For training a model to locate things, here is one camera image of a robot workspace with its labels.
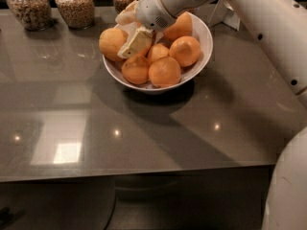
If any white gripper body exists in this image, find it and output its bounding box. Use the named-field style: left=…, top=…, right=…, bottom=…
left=136, top=0, right=204, bottom=32

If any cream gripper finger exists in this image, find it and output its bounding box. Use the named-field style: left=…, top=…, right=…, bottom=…
left=118, top=26, right=154, bottom=58
left=115, top=0, right=137, bottom=25

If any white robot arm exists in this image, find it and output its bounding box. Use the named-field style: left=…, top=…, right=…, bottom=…
left=116, top=0, right=307, bottom=230

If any white ceramic bowl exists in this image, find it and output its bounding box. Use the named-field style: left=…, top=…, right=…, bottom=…
left=103, top=14, right=213, bottom=95

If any small orange centre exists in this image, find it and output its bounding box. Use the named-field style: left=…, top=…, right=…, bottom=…
left=147, top=43, right=169, bottom=63

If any orange far left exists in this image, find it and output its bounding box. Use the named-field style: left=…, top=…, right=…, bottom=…
left=99, top=28, right=128, bottom=61

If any orange front left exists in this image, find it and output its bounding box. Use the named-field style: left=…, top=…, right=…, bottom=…
left=121, top=55, right=150, bottom=85

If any orange top back right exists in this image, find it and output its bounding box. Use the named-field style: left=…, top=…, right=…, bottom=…
left=163, top=12, right=193, bottom=41

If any orange front centre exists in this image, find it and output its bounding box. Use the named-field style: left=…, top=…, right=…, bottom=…
left=149, top=57, right=181, bottom=88

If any white card stand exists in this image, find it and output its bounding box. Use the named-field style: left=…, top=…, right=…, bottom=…
left=207, top=0, right=241, bottom=31

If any glass jar far left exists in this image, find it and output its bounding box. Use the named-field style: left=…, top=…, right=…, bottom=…
left=6, top=0, right=53, bottom=31

